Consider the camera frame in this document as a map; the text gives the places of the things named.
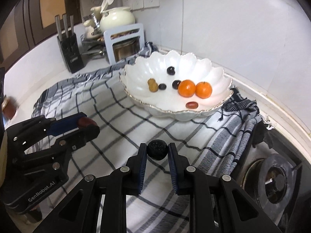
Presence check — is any orange mandarin in bowl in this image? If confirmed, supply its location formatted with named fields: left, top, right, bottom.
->
left=195, top=82, right=212, bottom=99

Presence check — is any black knife block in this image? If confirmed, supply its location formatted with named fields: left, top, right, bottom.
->
left=55, top=14, right=84, bottom=74

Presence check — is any cream ceramic pot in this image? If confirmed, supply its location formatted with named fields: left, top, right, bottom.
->
left=100, top=6, right=135, bottom=33

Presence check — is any gas stove burner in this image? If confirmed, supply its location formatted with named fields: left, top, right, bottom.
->
left=240, top=153, right=302, bottom=225

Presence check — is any small dark blueberry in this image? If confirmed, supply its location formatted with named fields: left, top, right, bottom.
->
left=158, top=83, right=167, bottom=90

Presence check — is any white dish rack frame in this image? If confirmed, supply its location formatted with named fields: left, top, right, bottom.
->
left=103, top=23, right=145, bottom=65

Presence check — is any dark grape in bowl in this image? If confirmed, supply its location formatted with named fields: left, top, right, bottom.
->
left=167, top=66, right=176, bottom=75

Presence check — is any tan longan fruit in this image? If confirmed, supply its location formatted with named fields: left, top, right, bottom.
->
left=147, top=78, right=156, bottom=85
left=149, top=83, right=159, bottom=93

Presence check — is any orange mandarin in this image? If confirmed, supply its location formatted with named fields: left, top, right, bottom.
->
left=195, top=82, right=212, bottom=99
left=178, top=80, right=196, bottom=98

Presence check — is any dark plum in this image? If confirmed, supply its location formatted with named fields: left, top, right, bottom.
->
left=147, top=139, right=169, bottom=161

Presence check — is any red jujube date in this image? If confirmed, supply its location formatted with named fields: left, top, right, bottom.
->
left=78, top=117, right=98, bottom=129
left=186, top=102, right=199, bottom=110

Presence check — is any small dark grape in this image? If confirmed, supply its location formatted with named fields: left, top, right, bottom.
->
left=172, top=80, right=181, bottom=90

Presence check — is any white scalloped ceramic bowl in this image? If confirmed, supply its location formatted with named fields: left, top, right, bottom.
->
left=120, top=50, right=233, bottom=122

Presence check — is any steel pot under rack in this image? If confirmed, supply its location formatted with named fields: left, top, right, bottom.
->
left=112, top=38, right=140, bottom=62

